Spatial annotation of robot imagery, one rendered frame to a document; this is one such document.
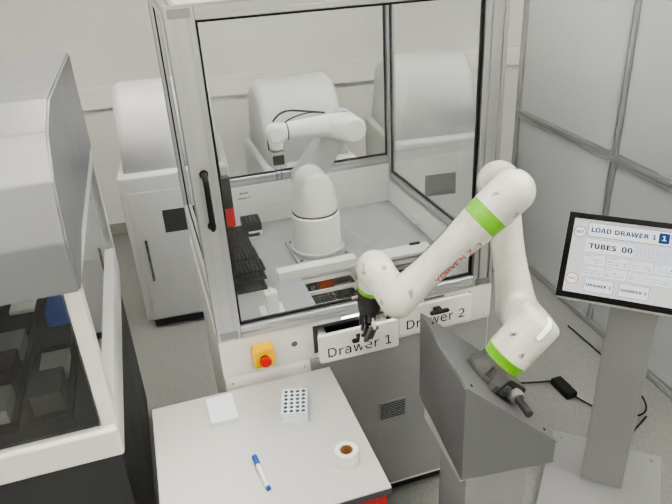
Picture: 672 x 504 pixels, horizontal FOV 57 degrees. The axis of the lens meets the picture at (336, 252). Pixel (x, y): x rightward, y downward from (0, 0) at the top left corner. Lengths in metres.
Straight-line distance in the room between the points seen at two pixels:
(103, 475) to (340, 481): 0.75
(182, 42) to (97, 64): 3.36
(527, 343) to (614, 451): 1.11
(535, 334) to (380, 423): 0.94
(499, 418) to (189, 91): 1.21
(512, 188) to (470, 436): 0.67
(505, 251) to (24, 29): 4.03
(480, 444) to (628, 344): 0.91
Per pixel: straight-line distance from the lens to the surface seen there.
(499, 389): 1.81
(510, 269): 1.92
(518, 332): 1.82
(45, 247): 1.66
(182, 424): 2.13
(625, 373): 2.60
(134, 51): 5.09
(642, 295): 2.33
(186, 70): 1.79
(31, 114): 1.83
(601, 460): 2.89
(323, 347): 2.14
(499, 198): 1.68
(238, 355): 2.17
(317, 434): 2.01
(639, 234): 2.38
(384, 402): 2.48
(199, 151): 1.84
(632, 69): 3.43
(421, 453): 2.75
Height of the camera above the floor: 2.13
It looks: 27 degrees down
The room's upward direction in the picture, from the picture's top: 3 degrees counter-clockwise
